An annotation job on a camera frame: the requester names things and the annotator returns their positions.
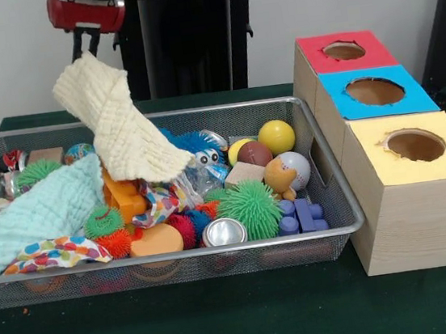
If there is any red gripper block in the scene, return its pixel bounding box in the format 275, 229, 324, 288
45, 0, 132, 66

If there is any cream waffle cloth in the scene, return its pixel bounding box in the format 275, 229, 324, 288
48, 40, 199, 195

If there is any orange bear toy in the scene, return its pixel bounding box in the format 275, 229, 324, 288
261, 154, 302, 204

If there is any metal mesh bin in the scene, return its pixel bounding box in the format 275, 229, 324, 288
0, 88, 372, 311

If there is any wooden box with three holes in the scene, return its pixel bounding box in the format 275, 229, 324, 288
286, 19, 446, 283

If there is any brown toy football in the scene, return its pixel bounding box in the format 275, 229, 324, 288
235, 138, 275, 171

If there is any pale wooden cube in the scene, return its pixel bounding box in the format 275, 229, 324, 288
221, 158, 269, 190

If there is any colourful dotted cloth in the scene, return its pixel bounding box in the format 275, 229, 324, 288
0, 229, 114, 277

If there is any yellow ball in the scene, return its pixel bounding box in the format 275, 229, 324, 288
256, 117, 299, 159

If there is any silver can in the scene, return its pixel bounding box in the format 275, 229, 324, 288
200, 215, 249, 248

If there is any large green spiky ball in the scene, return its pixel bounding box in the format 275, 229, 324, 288
212, 175, 288, 245

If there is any white toy baseball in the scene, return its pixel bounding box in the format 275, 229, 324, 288
276, 148, 314, 193

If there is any purple building block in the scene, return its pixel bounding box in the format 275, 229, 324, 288
275, 194, 332, 238

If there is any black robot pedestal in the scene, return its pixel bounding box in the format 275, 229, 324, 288
107, 0, 281, 104

